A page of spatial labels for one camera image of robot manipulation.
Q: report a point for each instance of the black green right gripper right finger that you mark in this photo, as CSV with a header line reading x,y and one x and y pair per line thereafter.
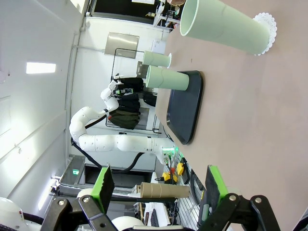
x,y
213,187

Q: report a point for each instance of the cardboard tube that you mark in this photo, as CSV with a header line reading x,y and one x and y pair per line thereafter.
x,y
163,190

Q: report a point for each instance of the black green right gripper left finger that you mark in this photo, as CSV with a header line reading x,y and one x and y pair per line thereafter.
x,y
104,187

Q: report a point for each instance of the black metal clothes rack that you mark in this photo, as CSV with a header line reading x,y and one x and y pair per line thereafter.
x,y
115,62

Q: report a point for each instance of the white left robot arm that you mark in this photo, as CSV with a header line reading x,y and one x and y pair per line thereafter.
x,y
108,143

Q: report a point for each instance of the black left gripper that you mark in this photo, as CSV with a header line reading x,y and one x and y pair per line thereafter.
x,y
119,91

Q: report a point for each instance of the grey metal wall panel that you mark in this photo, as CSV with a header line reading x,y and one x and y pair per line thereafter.
x,y
121,44

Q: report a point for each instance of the black plastic tray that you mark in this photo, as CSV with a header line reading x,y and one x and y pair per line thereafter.
x,y
185,108

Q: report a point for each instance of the yellow emergency stop box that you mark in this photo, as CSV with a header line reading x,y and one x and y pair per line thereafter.
x,y
181,168
169,176

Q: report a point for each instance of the dark clothes on rack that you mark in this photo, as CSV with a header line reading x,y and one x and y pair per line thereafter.
x,y
127,113

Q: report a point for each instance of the ceiling light panel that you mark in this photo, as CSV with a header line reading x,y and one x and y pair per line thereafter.
x,y
41,68

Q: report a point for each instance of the pale green plastic cup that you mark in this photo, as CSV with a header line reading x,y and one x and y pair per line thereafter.
x,y
166,78
155,59
223,26

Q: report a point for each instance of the white paper doily coaster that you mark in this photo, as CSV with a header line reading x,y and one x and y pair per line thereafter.
x,y
272,26

